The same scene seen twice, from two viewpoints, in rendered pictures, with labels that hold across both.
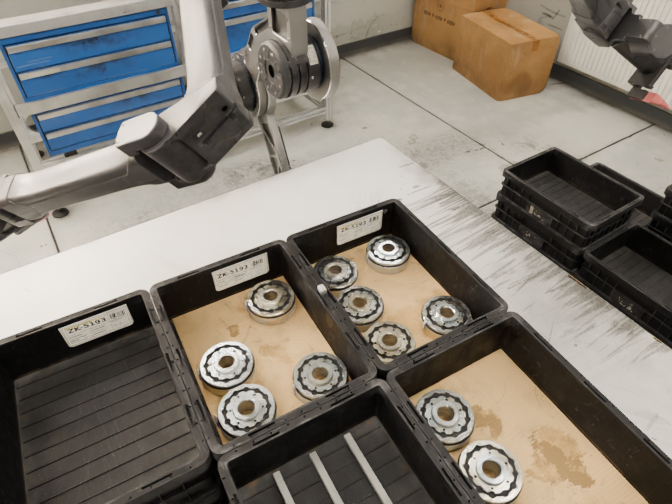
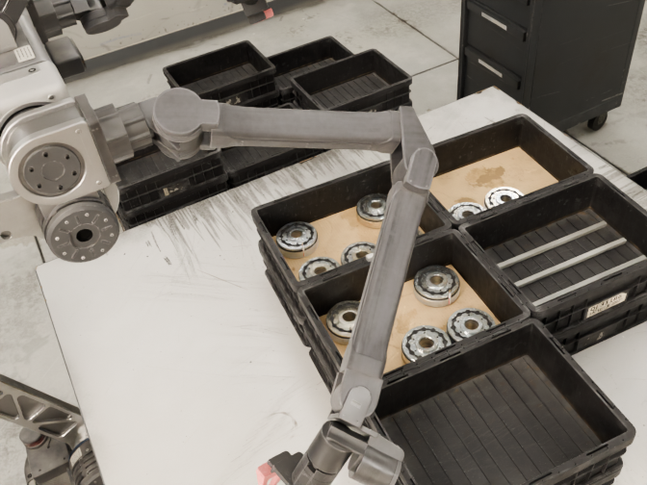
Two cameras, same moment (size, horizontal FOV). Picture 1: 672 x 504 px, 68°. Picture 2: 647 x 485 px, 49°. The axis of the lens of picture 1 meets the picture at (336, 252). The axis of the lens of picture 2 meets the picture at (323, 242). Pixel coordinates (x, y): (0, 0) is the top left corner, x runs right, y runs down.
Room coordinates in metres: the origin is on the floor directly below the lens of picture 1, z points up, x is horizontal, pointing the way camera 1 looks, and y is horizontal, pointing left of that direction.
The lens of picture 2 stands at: (0.56, 1.13, 2.05)
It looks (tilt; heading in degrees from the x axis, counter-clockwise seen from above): 44 degrees down; 280
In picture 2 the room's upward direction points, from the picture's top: 7 degrees counter-clockwise
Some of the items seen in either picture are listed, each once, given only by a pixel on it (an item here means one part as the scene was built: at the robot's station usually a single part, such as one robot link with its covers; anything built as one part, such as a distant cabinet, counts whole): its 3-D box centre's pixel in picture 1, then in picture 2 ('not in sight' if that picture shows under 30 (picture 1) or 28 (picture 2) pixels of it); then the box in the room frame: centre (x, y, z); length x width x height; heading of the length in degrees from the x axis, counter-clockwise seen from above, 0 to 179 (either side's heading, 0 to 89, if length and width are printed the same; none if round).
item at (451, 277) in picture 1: (387, 290); (349, 236); (0.72, -0.11, 0.87); 0.40 x 0.30 x 0.11; 29
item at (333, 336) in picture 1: (258, 346); (410, 320); (0.57, 0.15, 0.87); 0.40 x 0.30 x 0.11; 29
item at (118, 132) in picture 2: not in sight; (118, 132); (1.01, 0.27, 1.45); 0.09 x 0.08 x 0.12; 123
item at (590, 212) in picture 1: (553, 229); (170, 196); (1.48, -0.86, 0.37); 0.40 x 0.30 x 0.45; 33
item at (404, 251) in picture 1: (388, 249); (297, 236); (0.85, -0.12, 0.86); 0.10 x 0.10 x 0.01
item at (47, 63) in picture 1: (107, 84); not in sight; (2.27, 1.09, 0.60); 0.72 x 0.03 x 0.56; 123
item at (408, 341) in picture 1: (389, 341); not in sight; (0.59, -0.11, 0.86); 0.10 x 0.10 x 0.01
